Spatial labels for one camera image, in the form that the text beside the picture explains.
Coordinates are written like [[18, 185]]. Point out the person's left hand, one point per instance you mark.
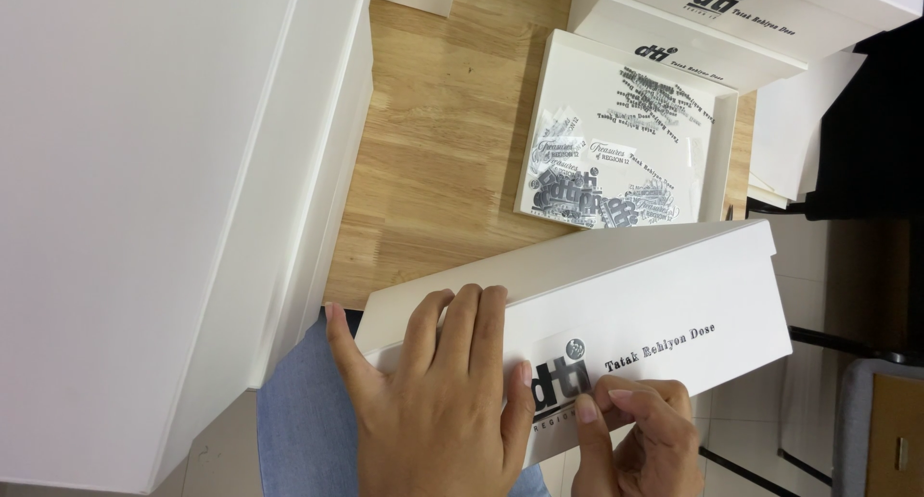
[[433, 425]]

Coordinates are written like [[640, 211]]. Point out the pile of clear logo stickers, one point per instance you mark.
[[577, 187]]

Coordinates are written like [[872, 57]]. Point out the flat white cardboard sheets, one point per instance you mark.
[[794, 129]]

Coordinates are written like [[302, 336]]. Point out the clear logo sticker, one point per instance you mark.
[[559, 389]]

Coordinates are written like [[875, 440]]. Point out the person's right hand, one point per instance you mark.
[[664, 454]]

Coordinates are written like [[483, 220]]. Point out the white printed box lid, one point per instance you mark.
[[650, 288]]

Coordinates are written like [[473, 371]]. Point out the black metal furniture frame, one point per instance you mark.
[[852, 344]]

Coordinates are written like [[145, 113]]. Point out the open white box tray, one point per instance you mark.
[[610, 122]]

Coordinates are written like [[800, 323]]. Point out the large plain white box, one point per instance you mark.
[[144, 215]]

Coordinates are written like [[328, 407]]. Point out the person's blue jeans leg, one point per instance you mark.
[[310, 432]]

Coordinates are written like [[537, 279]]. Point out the white box with logo print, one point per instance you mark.
[[794, 6], [650, 28]]

